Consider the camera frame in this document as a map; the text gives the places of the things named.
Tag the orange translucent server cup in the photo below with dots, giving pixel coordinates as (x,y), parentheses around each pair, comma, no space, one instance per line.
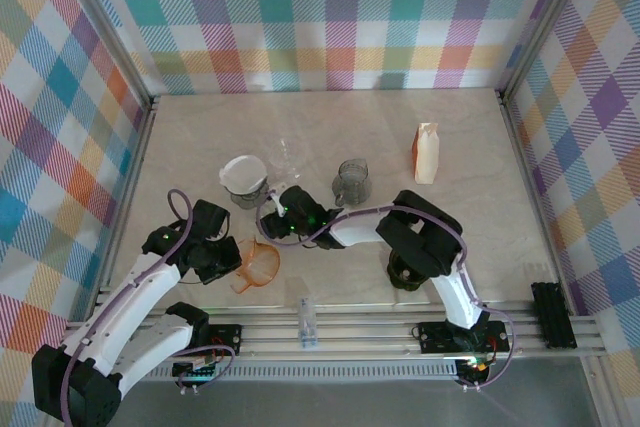
(262,267)

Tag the clear glass server jug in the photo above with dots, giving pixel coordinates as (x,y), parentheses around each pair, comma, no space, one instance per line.
(248,207)

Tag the grey translucent coffee dripper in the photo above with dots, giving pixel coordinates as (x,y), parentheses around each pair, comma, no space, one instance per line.
(247,197)

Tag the clear coffee dripper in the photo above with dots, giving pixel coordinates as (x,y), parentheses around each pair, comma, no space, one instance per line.
(290,162)

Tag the grey translucent server jug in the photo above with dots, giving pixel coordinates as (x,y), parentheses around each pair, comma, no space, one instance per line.
(352,184)

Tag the white paper coffee filter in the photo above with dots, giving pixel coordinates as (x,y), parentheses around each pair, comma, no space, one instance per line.
(242,172)

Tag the dark green translucent coffee dripper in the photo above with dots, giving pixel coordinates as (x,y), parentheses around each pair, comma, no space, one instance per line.
(405,279)

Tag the orange white coffee filter pack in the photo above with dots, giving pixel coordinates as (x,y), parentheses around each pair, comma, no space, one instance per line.
(427,157)

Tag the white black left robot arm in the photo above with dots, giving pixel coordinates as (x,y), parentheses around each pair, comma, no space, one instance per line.
(130,297)

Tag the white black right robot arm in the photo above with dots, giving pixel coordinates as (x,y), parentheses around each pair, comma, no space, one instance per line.
(360,233)

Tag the small clear plastic bottle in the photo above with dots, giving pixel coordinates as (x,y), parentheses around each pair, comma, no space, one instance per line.
(308,332)

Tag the green circuit board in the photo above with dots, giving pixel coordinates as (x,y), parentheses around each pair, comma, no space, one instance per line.
(197,369)
(475,367)

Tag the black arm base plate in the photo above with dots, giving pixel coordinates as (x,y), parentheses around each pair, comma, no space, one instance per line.
(230,339)
(435,337)

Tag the aluminium side rail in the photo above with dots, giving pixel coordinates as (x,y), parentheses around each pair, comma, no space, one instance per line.
(549,262)
(127,197)

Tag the aluminium front rail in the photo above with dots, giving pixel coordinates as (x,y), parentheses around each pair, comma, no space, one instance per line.
(360,334)

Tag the aluminium frame post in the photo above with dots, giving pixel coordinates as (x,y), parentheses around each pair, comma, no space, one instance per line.
(113,27)
(545,22)

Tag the black plastic bracket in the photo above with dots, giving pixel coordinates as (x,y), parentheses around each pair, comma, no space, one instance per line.
(552,317)

